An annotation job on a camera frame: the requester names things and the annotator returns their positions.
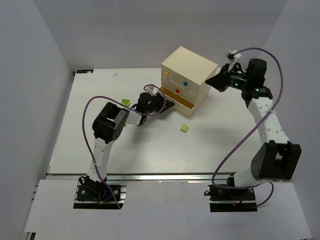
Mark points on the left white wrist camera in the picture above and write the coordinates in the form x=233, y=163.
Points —
x=149, y=88

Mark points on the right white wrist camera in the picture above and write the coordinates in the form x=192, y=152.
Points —
x=233, y=57

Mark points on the aluminium right rail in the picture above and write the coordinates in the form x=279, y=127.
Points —
x=259, y=101

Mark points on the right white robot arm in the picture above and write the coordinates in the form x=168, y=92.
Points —
x=277, y=157

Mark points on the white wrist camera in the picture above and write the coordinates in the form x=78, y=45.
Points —
x=149, y=88
x=233, y=57

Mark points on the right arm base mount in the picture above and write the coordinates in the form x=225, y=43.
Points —
x=230, y=200

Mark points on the lime printed lego brick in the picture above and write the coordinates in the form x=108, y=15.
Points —
x=126, y=102

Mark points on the cream drawer cabinet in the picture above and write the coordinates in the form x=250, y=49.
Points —
x=193, y=66

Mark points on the red knob drawer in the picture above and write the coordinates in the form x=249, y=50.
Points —
x=181, y=105
x=179, y=90

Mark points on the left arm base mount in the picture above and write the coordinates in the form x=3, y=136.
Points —
x=95, y=195

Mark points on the yellow knob drawer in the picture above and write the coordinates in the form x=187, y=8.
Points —
x=167, y=71

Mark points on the left blue label sticker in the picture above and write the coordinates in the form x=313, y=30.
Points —
x=84, y=71

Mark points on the aluminium rail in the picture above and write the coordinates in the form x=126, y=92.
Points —
x=139, y=177
x=259, y=101

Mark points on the pale lime square lego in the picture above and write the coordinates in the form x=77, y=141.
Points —
x=184, y=128

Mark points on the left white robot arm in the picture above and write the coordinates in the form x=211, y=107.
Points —
x=109, y=123

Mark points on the blue knob drawer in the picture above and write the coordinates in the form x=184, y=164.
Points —
x=187, y=83

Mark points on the aluminium front rail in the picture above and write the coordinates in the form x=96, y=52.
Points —
x=139, y=177

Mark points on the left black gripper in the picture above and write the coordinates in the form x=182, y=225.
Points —
x=158, y=103

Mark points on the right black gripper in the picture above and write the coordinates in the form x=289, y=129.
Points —
x=225, y=79

